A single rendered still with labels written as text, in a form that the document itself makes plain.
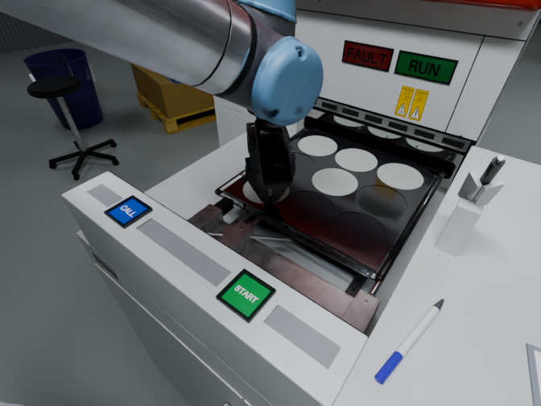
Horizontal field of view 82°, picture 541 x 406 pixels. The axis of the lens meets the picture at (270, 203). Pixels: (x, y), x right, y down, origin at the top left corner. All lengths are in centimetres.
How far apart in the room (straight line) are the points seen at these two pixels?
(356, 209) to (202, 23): 48
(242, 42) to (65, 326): 158
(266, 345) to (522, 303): 33
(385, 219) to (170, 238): 39
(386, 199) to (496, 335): 33
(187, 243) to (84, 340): 120
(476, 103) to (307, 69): 53
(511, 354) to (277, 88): 38
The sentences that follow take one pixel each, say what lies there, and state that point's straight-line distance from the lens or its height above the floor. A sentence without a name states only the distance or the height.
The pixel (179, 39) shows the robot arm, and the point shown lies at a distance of 25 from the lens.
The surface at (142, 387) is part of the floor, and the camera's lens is 147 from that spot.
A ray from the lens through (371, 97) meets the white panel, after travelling 84.
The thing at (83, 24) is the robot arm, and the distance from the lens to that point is 24.
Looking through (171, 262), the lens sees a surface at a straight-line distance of 48.
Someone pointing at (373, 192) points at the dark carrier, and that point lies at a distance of 70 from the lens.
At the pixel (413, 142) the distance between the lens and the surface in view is 83.
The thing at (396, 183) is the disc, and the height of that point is 90.
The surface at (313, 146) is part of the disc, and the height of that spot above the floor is 90.
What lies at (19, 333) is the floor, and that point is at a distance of 183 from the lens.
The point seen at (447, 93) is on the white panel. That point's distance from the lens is 79.
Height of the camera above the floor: 132
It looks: 41 degrees down
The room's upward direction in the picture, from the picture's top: straight up
